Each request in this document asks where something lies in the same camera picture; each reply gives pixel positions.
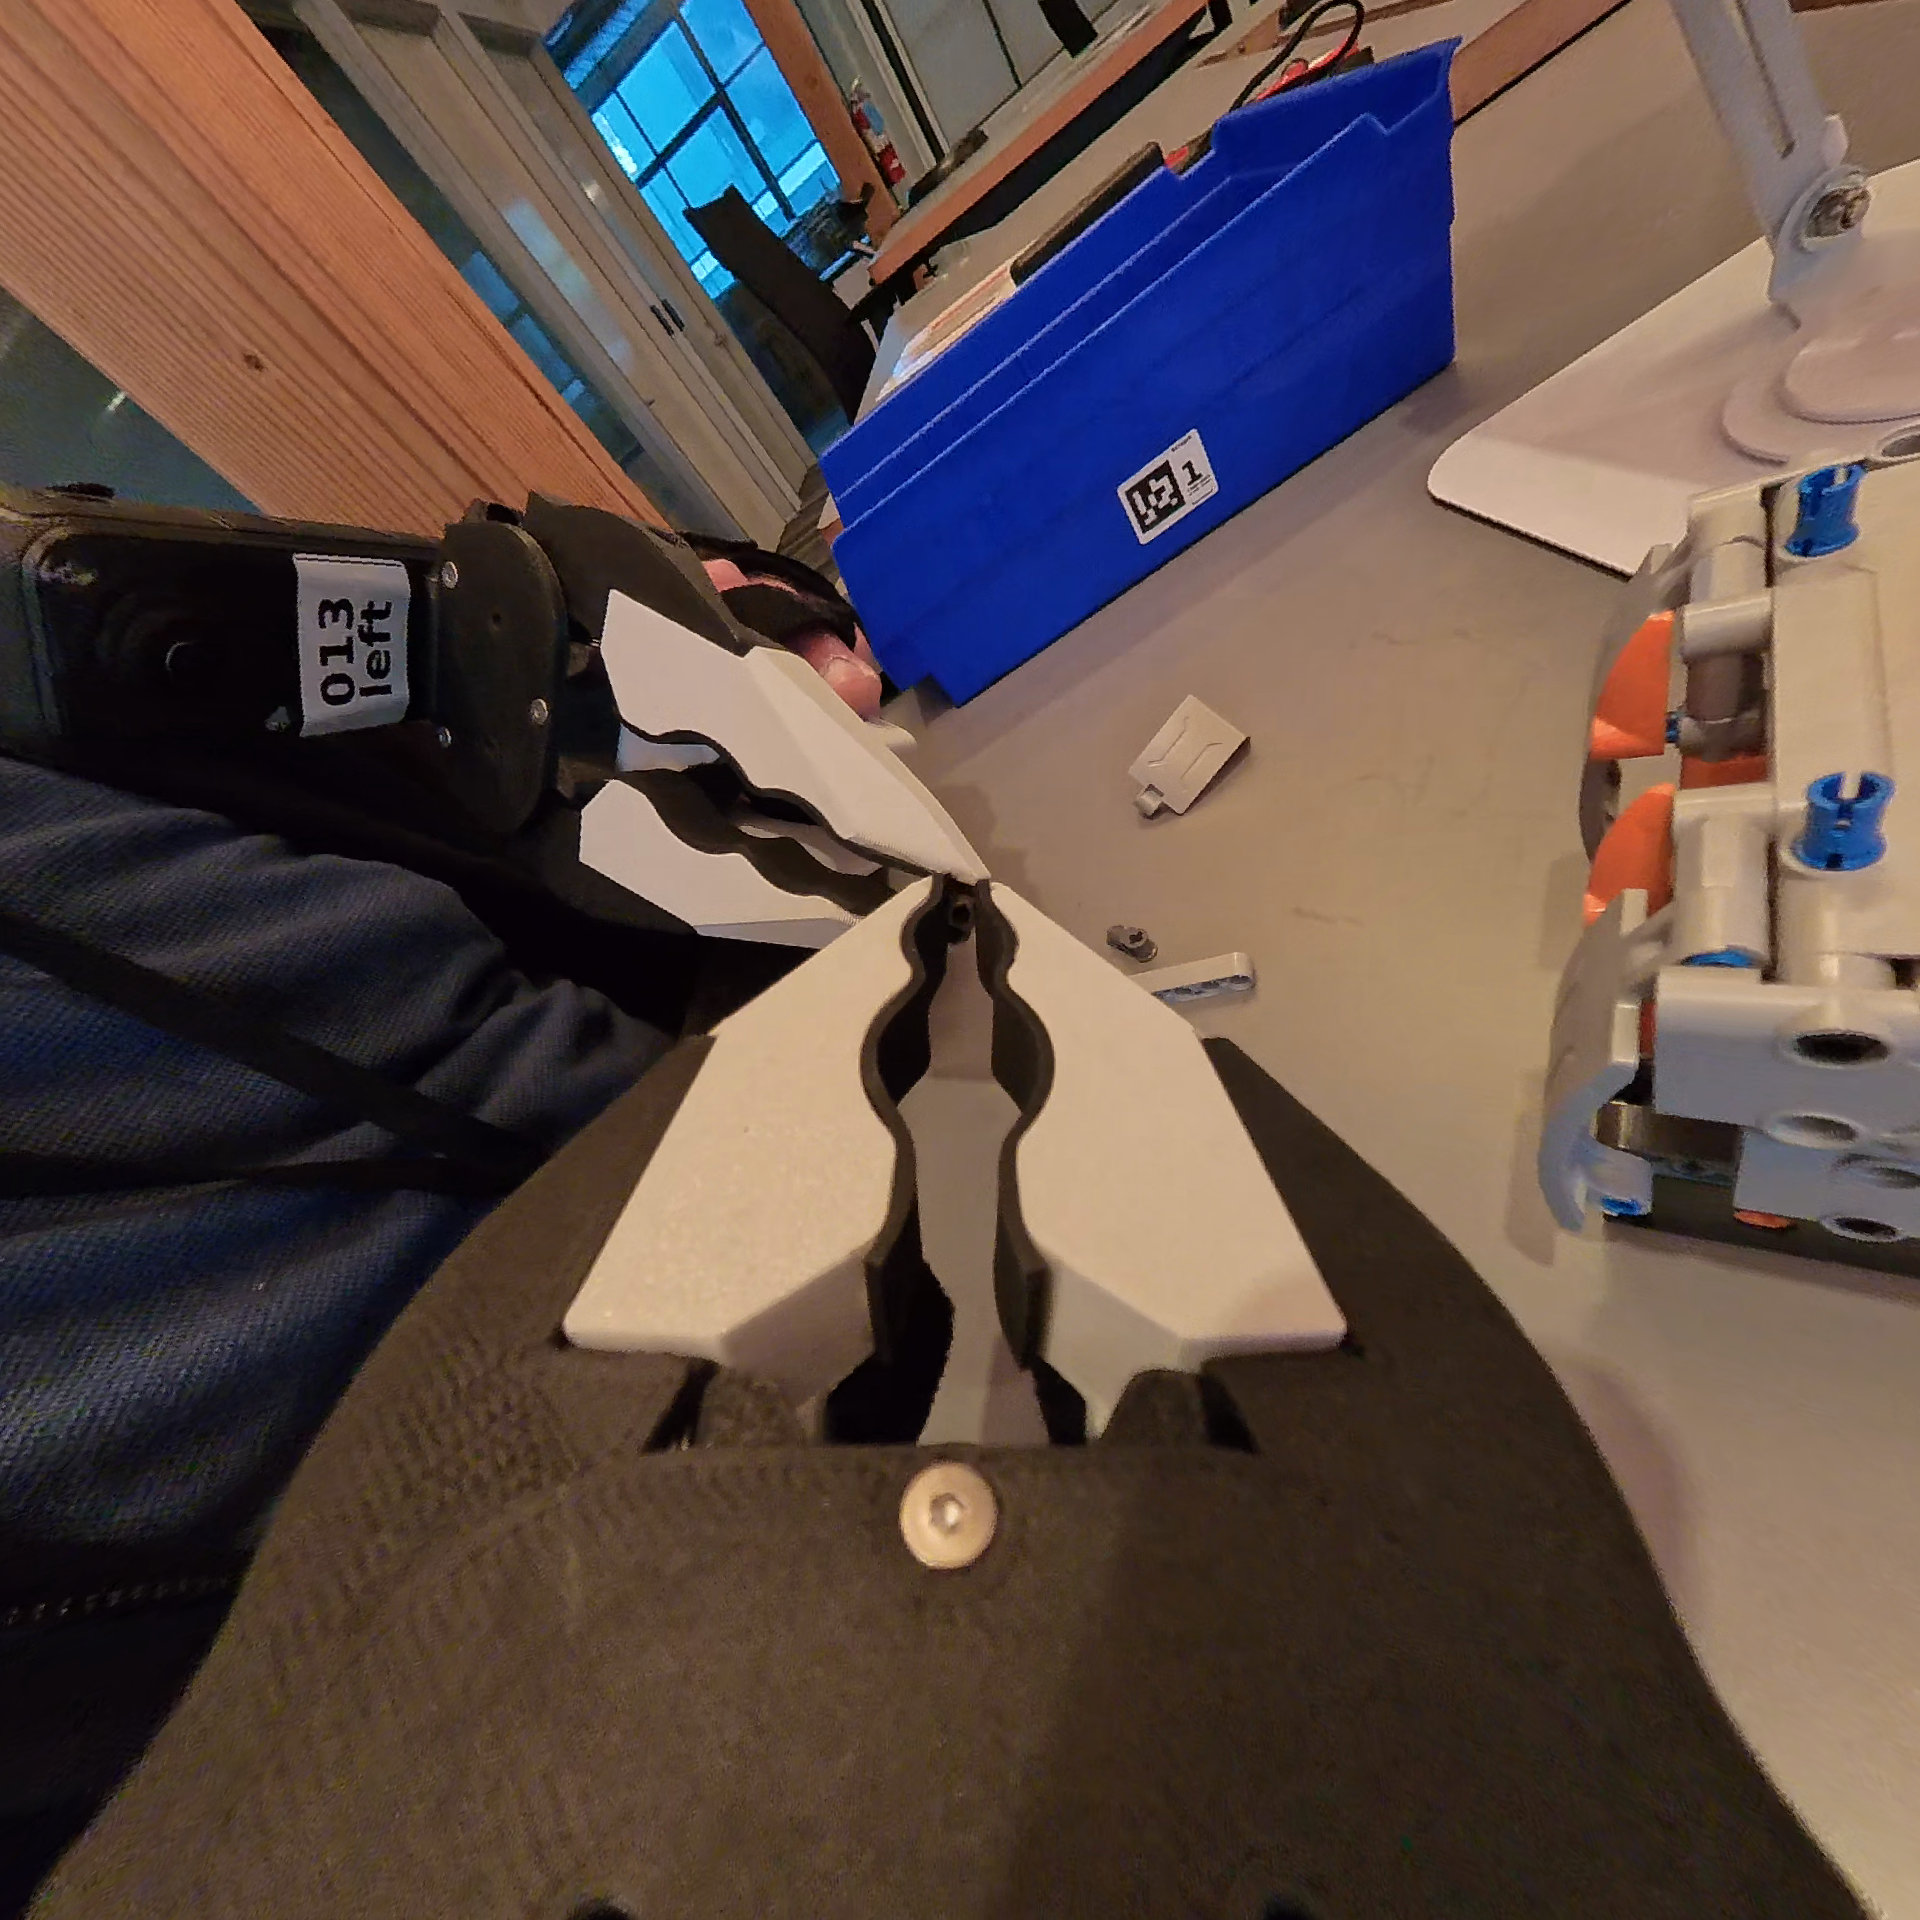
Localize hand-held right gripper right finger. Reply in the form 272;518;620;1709
971;879;1349;1450

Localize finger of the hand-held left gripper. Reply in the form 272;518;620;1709
596;588;996;881
578;774;906;955

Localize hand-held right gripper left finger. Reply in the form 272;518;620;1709
565;875;956;1450

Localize blue tagged parts bin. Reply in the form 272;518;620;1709
817;36;1464;710

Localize grey orange toy model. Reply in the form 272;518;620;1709
1534;425;1920;1281

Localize person's left hand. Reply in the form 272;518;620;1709
703;553;892;722

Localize wooden pillar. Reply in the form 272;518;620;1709
0;0;664;537

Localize small grey curved panel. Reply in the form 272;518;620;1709
1126;694;1252;822

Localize black office chair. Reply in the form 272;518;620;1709
680;187;882;432

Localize white paper envelope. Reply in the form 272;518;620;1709
888;268;1040;379

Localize red fire extinguisher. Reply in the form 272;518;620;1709
846;80;911;194

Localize black flat case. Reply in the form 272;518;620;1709
1010;141;1176;291

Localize black shoulder strap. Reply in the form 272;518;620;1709
0;902;529;1205

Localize red cable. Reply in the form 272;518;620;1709
1242;0;1377;101

